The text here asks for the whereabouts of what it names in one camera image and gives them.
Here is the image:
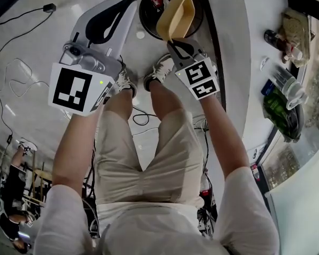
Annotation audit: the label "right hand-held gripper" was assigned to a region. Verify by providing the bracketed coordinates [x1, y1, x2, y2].
[166, 37, 220, 100]

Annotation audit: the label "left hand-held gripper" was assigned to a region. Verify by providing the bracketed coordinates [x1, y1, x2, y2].
[47, 0, 138, 117]

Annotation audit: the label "yellow plastic container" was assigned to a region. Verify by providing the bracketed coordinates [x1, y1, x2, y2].
[156, 0, 196, 43]

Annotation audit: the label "black round trash bin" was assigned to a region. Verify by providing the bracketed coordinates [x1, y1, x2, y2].
[138, 0, 204, 41]

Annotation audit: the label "person's left forearm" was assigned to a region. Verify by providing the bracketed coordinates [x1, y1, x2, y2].
[52, 96, 115, 193]

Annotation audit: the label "person's right forearm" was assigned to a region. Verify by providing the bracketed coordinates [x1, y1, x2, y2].
[200, 93, 251, 181]

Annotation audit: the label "person's right grey sneaker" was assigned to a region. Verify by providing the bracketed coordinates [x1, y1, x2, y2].
[143, 54, 175, 92]

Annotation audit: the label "person's grey sneaker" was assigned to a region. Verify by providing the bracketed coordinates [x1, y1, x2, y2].
[143, 54, 175, 92]
[114, 62, 138, 98]

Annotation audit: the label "person's right leg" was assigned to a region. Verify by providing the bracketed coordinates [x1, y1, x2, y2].
[149, 80, 186, 123]

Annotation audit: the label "person's leg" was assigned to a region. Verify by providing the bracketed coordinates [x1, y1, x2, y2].
[103, 88, 135, 122]
[149, 80, 186, 123]

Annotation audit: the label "person's left grey sneaker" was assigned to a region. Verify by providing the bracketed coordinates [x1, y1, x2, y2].
[114, 62, 138, 98]

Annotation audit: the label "person's left leg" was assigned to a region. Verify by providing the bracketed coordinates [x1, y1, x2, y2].
[103, 88, 135, 122]

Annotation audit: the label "small white wrapper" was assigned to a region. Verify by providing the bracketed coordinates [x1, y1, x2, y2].
[258, 56, 271, 71]

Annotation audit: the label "dark glass bottle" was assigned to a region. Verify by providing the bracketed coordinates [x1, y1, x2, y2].
[264, 29, 284, 50]

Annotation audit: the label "blue card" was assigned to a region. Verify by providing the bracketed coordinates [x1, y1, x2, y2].
[261, 79, 276, 96]

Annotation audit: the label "clear plastic bottle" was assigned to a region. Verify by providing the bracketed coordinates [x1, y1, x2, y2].
[270, 65, 309, 111]

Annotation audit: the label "green snack packet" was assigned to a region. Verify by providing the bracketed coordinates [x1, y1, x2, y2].
[263, 88, 296, 139]

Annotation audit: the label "beige shorts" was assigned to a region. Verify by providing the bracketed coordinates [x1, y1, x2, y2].
[95, 107, 205, 206]

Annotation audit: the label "brown crumpled bag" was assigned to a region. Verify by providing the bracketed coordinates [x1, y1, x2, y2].
[278, 8, 316, 68]

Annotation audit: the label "red label bottle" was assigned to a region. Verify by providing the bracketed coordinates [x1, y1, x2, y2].
[250, 163, 262, 181]

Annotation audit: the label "wooden stool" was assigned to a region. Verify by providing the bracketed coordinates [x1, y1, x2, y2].
[29, 168, 54, 205]

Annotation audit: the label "white shirt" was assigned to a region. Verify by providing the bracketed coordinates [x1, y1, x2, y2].
[35, 166, 280, 255]

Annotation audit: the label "black cable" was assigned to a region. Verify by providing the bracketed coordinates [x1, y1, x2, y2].
[0, 6, 46, 34]

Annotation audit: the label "white cable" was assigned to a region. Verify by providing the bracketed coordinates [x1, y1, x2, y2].
[0, 57, 52, 98]

